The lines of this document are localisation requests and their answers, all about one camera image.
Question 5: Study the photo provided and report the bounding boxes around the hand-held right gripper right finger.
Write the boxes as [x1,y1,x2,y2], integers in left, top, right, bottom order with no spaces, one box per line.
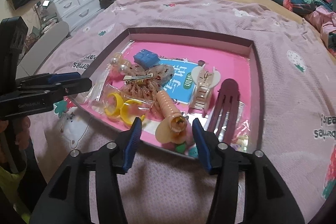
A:
[192,118,306,224]

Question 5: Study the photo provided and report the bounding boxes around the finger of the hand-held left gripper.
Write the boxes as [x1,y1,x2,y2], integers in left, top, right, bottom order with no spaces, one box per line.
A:
[16,72,82,90]
[45,77,93,99]

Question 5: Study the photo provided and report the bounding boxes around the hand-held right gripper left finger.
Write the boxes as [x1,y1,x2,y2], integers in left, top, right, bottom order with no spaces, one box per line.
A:
[29,117,143,224]

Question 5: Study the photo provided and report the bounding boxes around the yellow hoop earrings packet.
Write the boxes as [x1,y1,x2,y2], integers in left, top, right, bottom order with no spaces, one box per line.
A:
[89,84,153,126]

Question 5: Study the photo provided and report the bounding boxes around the pearl earrings packet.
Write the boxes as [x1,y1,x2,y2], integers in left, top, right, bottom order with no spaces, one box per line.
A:
[106,52,132,77]

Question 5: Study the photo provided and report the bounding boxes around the peach hair claw clip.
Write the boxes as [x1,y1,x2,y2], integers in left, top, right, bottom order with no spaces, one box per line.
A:
[155,90,188,143]

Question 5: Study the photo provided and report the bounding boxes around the maroon hair clip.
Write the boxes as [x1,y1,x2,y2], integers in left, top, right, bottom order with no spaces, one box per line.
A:
[206,78,240,144]

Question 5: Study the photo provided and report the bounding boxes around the white hair claw clip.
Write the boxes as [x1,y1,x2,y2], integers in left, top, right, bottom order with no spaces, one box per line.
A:
[188,63,223,111]

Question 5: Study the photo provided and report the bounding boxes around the blue square hair clip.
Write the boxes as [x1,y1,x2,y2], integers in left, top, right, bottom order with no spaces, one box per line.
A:
[133,49,160,68]

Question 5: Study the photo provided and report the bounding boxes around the cardboard box with pink bottom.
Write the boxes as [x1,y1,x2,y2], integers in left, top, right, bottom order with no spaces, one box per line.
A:
[70,27,265,161]

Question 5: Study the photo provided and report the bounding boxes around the person's left hand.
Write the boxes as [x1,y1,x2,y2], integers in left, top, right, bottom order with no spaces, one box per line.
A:
[0,118,32,159]

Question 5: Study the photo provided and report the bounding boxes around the grey curved bed footboard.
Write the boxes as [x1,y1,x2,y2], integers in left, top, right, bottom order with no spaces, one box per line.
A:
[16,21,70,77]

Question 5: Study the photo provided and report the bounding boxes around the glitter bow hair clip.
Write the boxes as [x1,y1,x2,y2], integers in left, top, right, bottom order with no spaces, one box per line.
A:
[122,63,176,114]

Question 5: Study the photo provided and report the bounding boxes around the person's dark pants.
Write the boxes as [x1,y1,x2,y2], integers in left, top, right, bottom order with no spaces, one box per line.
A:
[16,135,48,211]

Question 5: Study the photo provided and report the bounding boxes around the white drawer cabinet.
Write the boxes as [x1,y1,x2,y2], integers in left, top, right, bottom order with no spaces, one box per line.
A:
[49,0,104,33]

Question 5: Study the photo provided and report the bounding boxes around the pink printed blanket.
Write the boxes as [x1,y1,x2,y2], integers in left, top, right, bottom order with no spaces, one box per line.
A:
[26,0,336,224]

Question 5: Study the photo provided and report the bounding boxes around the colourful pompom hair tie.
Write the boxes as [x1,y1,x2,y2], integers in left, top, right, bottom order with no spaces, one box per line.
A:
[163,135,198,159]

